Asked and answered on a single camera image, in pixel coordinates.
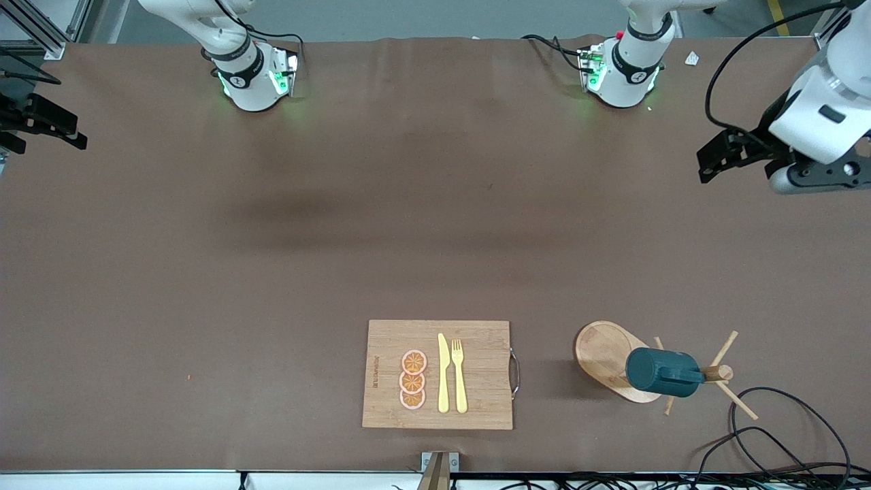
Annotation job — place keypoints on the white table edge rail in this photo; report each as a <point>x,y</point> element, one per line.
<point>136,481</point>

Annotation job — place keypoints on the orange slice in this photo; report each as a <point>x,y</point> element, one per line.
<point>414,361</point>
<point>412,400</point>
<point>412,382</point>

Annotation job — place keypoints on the brown table mat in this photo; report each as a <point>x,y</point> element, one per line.
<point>435,204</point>

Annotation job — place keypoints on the white paper scrap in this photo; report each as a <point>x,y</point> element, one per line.
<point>692,59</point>

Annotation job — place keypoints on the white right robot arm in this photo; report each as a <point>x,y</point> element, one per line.
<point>252,82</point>

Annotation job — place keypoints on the yellow plastic knife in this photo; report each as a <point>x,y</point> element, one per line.
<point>444,374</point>

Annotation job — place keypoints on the wooden cup rack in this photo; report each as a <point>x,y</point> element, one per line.
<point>599,350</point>

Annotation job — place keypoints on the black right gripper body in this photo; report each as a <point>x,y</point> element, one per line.
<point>27,113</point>

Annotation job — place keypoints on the teal cup with yellow inside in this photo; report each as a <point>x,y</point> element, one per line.
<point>656,373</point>

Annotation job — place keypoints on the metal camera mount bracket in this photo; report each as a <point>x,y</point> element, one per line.
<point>441,461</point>

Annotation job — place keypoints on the yellow plastic fork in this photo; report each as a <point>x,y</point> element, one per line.
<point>460,381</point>

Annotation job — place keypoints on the aluminium frame profile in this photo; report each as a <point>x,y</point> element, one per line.
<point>47,34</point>
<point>830,24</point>

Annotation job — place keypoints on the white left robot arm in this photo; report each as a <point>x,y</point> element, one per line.
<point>633,75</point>

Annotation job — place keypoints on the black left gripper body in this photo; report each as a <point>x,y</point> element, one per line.
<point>761,144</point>

